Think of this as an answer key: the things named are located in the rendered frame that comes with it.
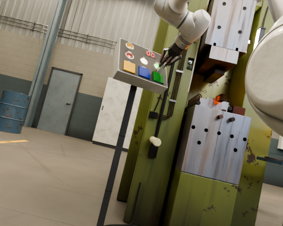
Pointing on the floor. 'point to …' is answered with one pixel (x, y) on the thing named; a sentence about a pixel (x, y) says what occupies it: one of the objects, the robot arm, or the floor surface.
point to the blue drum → (11, 112)
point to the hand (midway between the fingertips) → (161, 67)
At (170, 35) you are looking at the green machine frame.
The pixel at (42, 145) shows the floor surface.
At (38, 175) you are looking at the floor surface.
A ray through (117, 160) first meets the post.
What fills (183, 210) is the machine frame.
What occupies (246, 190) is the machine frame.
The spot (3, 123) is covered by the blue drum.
